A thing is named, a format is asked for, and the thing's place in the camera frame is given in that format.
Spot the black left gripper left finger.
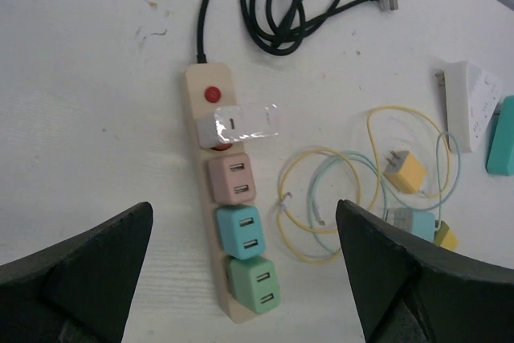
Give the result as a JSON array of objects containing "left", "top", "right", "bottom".
[{"left": 1, "top": 202, "right": 153, "bottom": 342}]

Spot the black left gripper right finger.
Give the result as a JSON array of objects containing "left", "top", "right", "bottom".
[{"left": 336, "top": 200, "right": 513, "bottom": 342}]

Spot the yellow cube charger front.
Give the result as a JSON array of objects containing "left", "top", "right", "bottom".
[{"left": 434, "top": 221, "right": 459, "bottom": 251}]

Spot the yellow cube charger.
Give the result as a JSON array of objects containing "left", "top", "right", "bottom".
[
  {"left": 434, "top": 221, "right": 459, "bottom": 251},
  {"left": 384, "top": 150, "right": 426, "bottom": 194}
]

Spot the light blue usb charger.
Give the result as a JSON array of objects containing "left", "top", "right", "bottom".
[{"left": 385, "top": 207, "right": 435, "bottom": 243}]

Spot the yellow usb cable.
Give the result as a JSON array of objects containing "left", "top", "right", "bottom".
[{"left": 276, "top": 104, "right": 453, "bottom": 266}]

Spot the green cube charger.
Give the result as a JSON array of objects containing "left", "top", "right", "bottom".
[{"left": 226, "top": 256, "right": 282, "bottom": 315}]

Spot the teal power strip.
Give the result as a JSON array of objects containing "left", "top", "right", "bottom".
[{"left": 486, "top": 96, "right": 513, "bottom": 177}]

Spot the teal cube charger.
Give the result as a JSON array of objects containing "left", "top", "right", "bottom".
[{"left": 215, "top": 205, "right": 266, "bottom": 260}]

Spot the pink cube charger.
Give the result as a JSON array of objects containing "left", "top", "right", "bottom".
[{"left": 206, "top": 153, "right": 256, "bottom": 205}]

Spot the white triangular power strip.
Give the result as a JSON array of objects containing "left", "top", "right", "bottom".
[{"left": 436, "top": 60, "right": 504, "bottom": 153}]

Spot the white charger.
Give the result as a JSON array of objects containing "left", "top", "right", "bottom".
[{"left": 196, "top": 104, "right": 279, "bottom": 149}]

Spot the beige power strip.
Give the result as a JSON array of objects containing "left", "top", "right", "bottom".
[{"left": 182, "top": 63, "right": 259, "bottom": 323}]

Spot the black power cable with plug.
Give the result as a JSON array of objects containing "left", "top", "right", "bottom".
[{"left": 195, "top": 0, "right": 409, "bottom": 64}]

